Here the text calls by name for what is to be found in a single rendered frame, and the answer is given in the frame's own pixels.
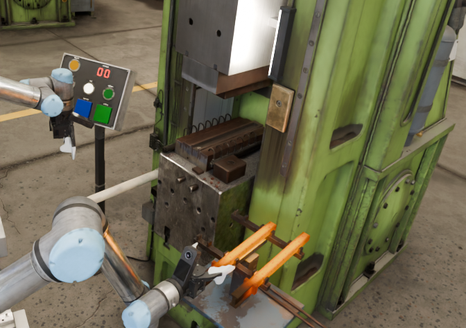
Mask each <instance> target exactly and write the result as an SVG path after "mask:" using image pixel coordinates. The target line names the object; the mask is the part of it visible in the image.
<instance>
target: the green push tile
mask: <svg viewBox="0 0 466 328"><path fill-rule="evenodd" d="M112 109H113V108H111V107H106V106H104V105H99V104H97V106H96V111H95V114H94V118H93V120H94V121H98V122H101V123H106V124H108V123H109V121H110V117H111V113H112Z"/></svg>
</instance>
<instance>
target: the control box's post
mask: <svg viewBox="0 0 466 328"><path fill-rule="evenodd" d="M94 136H95V183H96V184H97V185H98V186H100V185H102V184H104V154H105V128H104V127H101V126H97V125H94ZM101 191H104V186H102V187H96V186H95V193H98V192H101ZM97 205H98V206H99V207H100V208H101V210H102V212H103V213H104V201H101V202H98V203H97Z"/></svg>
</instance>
